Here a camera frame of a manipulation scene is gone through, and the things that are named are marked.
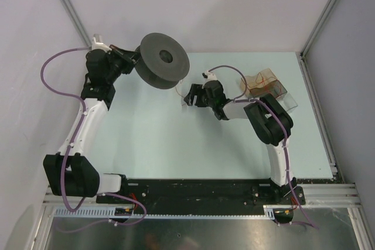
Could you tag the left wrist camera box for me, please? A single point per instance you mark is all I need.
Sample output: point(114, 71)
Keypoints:
point(97, 43)

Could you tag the clear plastic bin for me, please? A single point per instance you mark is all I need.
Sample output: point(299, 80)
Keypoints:
point(279, 92)

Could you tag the grey slotted cable duct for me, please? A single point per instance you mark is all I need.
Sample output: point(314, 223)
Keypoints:
point(110, 212)

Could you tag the left aluminium frame post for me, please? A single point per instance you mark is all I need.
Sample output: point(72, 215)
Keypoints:
point(76, 21)

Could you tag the aluminium frame post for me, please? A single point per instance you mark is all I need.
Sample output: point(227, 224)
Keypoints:
point(318, 27)
point(76, 21)

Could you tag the aluminium front rail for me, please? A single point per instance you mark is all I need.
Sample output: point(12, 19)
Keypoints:
point(324, 195)

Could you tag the right aluminium frame post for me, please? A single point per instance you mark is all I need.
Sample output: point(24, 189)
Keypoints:
point(318, 27)

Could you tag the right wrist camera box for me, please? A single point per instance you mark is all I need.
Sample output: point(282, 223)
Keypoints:
point(209, 76)

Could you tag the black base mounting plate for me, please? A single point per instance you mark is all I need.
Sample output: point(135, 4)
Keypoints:
point(200, 197)

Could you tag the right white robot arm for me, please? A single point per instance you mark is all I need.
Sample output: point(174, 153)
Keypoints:
point(270, 122)

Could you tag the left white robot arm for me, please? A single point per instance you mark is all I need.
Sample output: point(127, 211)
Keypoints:
point(69, 171)

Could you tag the black cable spool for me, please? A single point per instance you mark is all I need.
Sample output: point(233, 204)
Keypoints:
point(163, 61)

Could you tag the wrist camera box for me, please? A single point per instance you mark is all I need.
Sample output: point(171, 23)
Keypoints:
point(209, 76)
point(97, 43)

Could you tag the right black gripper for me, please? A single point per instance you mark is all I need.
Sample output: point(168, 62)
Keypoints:
point(196, 89)

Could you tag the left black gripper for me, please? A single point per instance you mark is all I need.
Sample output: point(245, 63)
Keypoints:
point(128, 57)

